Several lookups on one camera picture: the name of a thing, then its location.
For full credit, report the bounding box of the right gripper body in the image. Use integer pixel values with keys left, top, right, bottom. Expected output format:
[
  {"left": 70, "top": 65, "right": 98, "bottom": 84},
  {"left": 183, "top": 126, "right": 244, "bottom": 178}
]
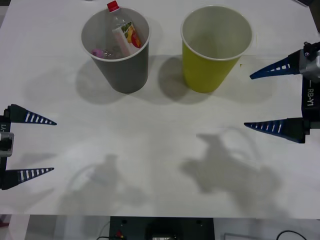
[{"left": 300, "top": 78, "right": 320, "bottom": 136}]

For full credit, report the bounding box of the clear bottle with red cap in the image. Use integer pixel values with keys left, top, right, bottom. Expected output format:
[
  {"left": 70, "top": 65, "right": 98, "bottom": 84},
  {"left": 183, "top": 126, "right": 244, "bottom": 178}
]
[{"left": 106, "top": 0, "right": 143, "bottom": 56}]

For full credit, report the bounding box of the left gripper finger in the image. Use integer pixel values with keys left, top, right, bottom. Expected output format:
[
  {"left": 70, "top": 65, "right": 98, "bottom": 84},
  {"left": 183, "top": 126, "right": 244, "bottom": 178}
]
[
  {"left": 0, "top": 167, "right": 55, "bottom": 191},
  {"left": 3, "top": 103, "right": 58, "bottom": 126}
]

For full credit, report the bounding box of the black robot torso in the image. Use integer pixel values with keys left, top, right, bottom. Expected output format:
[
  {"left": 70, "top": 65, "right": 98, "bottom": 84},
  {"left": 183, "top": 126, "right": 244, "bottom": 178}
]
[{"left": 109, "top": 215, "right": 215, "bottom": 240}]

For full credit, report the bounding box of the black cable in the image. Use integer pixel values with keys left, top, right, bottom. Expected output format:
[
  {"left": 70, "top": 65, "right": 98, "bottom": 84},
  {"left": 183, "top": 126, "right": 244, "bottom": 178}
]
[{"left": 276, "top": 229, "right": 309, "bottom": 240}]

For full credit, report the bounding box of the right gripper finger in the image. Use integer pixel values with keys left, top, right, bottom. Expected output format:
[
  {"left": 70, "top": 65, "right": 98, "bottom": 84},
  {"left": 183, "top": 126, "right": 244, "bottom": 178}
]
[
  {"left": 249, "top": 49, "right": 305, "bottom": 81},
  {"left": 243, "top": 116, "right": 307, "bottom": 145}
]

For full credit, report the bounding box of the clear bottle with pink cap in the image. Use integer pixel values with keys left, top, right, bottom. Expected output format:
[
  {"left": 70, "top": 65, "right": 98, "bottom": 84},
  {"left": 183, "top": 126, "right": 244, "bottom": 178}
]
[{"left": 91, "top": 47, "right": 123, "bottom": 60}]

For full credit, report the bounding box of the grey plastic waste bin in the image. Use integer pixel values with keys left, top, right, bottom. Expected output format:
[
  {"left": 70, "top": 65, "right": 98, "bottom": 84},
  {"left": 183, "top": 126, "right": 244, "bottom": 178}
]
[{"left": 80, "top": 6, "right": 153, "bottom": 95}]

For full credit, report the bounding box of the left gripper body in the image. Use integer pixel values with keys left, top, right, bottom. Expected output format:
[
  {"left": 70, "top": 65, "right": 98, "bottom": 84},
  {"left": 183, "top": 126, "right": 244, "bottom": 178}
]
[{"left": 0, "top": 114, "right": 12, "bottom": 174}]

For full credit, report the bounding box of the yellow-green plastic waste bin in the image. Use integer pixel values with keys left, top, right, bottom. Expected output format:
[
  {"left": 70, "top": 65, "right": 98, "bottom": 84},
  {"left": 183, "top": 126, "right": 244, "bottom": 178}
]
[{"left": 180, "top": 4, "right": 254, "bottom": 94}]

